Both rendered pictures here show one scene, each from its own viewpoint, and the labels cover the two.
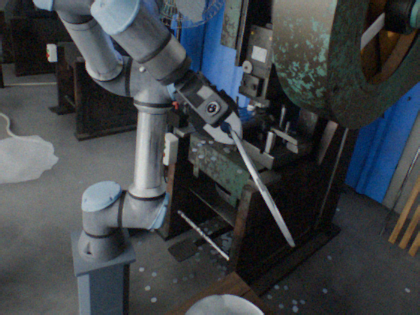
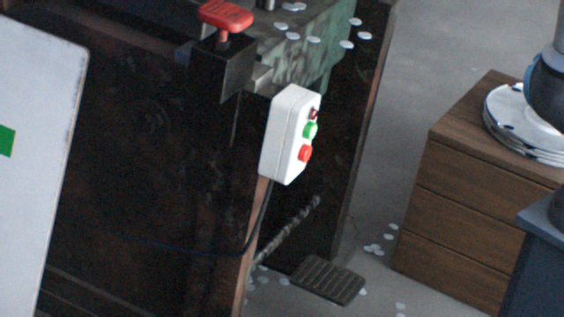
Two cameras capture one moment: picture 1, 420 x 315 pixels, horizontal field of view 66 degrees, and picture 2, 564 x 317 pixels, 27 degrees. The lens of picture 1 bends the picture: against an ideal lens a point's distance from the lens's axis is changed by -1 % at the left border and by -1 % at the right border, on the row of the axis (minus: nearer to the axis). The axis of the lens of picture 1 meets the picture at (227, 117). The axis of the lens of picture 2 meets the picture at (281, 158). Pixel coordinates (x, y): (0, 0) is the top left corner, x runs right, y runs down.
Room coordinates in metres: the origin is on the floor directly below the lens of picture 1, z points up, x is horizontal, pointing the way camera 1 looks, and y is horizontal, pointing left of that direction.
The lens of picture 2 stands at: (1.95, 1.65, 1.42)
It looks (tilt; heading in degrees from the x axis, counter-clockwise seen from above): 31 degrees down; 247
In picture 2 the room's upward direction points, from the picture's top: 12 degrees clockwise
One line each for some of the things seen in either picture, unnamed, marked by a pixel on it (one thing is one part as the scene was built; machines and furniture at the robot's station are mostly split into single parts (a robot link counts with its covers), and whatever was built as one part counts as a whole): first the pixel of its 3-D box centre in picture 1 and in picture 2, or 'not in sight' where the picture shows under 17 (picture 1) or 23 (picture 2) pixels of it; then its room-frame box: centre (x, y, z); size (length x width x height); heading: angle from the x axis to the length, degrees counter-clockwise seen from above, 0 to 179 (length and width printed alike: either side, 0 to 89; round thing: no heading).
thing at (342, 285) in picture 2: (220, 232); (216, 239); (1.32, -0.05, 0.14); 0.59 x 0.10 x 0.05; 136
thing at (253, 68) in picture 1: (265, 59); not in sight; (1.38, -0.12, 1.04); 0.17 x 0.15 x 0.30; 136
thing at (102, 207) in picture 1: (104, 205); not in sight; (0.83, 0.35, 0.62); 0.13 x 0.12 x 0.14; 98
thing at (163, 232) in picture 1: (232, 144); (21, 97); (1.70, -0.05, 0.45); 0.92 x 0.12 x 0.90; 136
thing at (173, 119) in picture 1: (177, 127); (217, 95); (1.46, 0.24, 0.62); 0.10 x 0.06 x 0.20; 46
